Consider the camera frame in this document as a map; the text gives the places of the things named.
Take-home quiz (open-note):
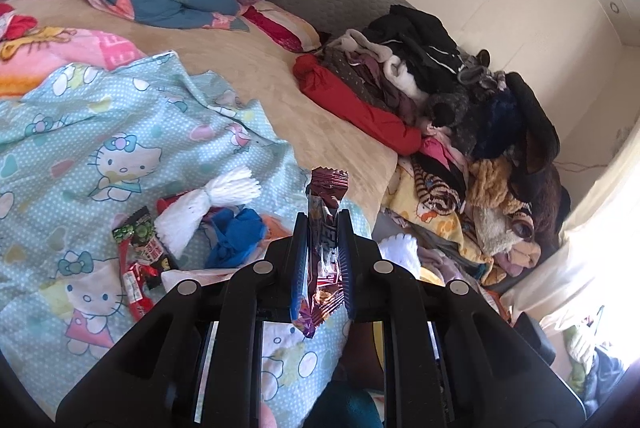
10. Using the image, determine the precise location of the maroon snack bar wrapper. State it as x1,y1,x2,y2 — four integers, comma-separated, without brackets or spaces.
292,167,348,338

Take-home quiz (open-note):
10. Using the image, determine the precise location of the blue rubber glove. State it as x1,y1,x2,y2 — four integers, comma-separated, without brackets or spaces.
205,208,267,269

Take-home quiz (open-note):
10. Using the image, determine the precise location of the red snack wrapper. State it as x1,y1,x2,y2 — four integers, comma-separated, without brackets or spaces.
118,237,153,322

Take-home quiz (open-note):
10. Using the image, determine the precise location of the yellow cartoon blanket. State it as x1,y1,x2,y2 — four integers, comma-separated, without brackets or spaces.
381,157,508,287

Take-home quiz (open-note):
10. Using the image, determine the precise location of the tan bed cover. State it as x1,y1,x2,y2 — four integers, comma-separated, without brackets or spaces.
9,0,397,224

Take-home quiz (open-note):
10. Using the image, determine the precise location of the tiger striped knit garment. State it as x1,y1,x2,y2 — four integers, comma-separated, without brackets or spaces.
411,154,466,216

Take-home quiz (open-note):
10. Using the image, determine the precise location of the red folded garment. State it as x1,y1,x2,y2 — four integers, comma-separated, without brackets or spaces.
292,54,422,156

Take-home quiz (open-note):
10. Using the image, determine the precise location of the mustard knit sweater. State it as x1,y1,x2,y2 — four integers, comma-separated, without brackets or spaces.
466,156,525,214

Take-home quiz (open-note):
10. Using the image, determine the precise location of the dark green snack packet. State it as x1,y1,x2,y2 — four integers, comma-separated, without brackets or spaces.
112,206,178,276

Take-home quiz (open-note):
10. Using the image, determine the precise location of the white fleece garment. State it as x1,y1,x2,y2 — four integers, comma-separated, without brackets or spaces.
383,55,428,106

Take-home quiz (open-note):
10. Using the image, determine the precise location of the black plush garment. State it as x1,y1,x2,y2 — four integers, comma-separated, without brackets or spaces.
506,72,560,202

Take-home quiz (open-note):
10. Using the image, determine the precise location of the black jacket on pile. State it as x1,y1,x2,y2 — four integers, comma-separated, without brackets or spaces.
362,4,462,94

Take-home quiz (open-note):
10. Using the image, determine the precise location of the light blue Hello Kitty sheet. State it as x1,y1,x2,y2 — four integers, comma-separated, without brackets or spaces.
0,51,374,428

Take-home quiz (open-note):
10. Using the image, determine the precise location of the pink cartoon blanket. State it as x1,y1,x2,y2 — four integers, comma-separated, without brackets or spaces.
1,26,145,99

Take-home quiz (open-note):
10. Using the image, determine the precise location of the red cartoon garment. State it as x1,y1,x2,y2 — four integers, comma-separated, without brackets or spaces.
0,2,38,41

